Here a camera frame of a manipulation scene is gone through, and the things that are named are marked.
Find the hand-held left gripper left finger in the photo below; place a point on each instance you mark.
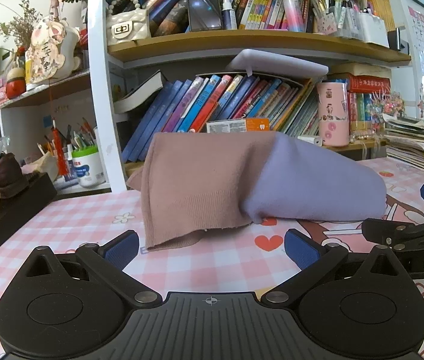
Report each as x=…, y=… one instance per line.
x=124, y=249

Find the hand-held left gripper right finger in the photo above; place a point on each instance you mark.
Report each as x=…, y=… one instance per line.
x=301, y=249

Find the lavender knit garment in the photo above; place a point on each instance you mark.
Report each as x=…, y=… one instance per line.
x=309, y=183

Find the dusty pink knit garment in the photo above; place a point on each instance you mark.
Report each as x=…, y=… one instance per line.
x=189, y=180

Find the stack of magazines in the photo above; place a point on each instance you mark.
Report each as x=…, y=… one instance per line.
x=414, y=146

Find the pink checkered tablecloth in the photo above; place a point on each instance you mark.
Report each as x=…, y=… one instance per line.
x=204, y=264

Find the white jar with green rim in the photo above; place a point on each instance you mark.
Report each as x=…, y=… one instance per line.
x=86, y=168

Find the small white device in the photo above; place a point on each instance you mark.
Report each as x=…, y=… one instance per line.
x=311, y=140

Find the red tassel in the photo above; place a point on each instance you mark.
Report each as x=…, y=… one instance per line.
x=62, y=150

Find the black case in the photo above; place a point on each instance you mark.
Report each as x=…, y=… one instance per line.
x=13, y=210

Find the thick red book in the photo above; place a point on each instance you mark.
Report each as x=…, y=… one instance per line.
x=369, y=82

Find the pink printed tumbler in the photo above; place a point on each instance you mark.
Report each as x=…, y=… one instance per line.
x=331, y=116

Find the dark brown cloth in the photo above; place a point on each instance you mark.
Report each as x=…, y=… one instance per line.
x=6, y=172

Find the orange and white box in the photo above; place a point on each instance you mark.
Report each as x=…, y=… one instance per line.
x=234, y=125

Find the row of blue books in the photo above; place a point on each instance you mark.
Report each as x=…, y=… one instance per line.
x=182, y=105

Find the small black device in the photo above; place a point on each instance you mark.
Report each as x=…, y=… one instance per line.
x=395, y=39

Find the thick black book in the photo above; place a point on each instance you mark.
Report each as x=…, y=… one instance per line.
x=140, y=90

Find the white wooden bookshelf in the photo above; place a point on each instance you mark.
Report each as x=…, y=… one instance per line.
x=99, y=82

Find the white pen holder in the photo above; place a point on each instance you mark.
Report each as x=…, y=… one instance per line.
x=373, y=30

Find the red round doll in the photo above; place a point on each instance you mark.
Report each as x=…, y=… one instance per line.
x=15, y=86

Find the bundle of coloured pens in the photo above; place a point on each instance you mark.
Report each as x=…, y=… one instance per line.
x=331, y=11

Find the rabbit paper ornament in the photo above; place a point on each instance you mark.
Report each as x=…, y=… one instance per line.
x=45, y=48

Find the white quilted handbag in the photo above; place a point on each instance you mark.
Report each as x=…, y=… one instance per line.
x=125, y=26

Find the pink blue gradient bottle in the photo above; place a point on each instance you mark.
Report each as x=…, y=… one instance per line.
x=293, y=11

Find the white spray bottle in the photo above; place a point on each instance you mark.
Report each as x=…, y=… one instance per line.
x=228, y=13

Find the dried flowers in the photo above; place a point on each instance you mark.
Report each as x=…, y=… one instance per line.
x=24, y=22

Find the row of colourful paperback books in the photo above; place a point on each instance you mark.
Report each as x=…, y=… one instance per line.
x=260, y=0

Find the black smartphone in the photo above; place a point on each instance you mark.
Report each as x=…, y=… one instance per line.
x=204, y=7

